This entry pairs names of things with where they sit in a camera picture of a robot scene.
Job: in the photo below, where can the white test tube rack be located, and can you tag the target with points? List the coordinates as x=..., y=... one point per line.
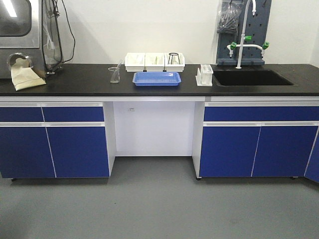
x=204, y=75

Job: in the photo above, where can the grey pegboard drying rack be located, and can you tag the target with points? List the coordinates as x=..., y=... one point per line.
x=223, y=57

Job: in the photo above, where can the blue plastic tray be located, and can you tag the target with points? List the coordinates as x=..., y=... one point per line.
x=156, y=79

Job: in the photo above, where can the white middle storage bin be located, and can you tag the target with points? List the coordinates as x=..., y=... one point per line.
x=154, y=62

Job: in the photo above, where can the white storage bin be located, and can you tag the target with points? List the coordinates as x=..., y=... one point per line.
x=174, y=67
x=135, y=62
x=154, y=62

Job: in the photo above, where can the white right storage bin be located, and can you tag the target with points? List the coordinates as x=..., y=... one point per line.
x=174, y=67

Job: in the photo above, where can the white left storage bin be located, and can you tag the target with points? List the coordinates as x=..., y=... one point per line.
x=135, y=62

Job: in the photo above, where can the clear glass beaker on counter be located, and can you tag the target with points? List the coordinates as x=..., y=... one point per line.
x=114, y=75

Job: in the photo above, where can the black metal tripod stand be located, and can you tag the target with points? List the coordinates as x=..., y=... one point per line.
x=173, y=58

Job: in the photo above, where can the blue right cabinet unit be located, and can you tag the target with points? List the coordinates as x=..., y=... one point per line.
x=256, y=137

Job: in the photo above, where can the blue cabinet unit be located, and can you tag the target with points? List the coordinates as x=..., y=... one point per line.
x=52, y=137
x=256, y=137

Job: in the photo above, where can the black lab sink basin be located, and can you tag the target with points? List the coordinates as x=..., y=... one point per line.
x=250, y=78

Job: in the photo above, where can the blue left cabinet unit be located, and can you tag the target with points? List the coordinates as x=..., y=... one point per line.
x=52, y=137

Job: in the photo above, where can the white lab faucet green knobs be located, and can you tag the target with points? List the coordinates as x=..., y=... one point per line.
x=251, y=48

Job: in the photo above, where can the clear plastic bag of pegs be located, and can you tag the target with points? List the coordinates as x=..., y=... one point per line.
x=228, y=17

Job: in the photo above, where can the stainless steel glove box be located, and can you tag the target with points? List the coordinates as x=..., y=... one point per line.
x=29, y=30

